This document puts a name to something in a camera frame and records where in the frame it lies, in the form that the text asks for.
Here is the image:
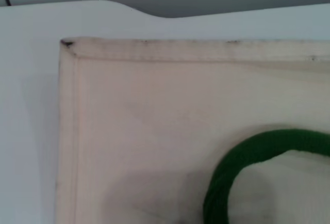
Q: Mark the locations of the cream canvas bag green handles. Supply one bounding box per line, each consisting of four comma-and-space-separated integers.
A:
55, 36, 330, 224

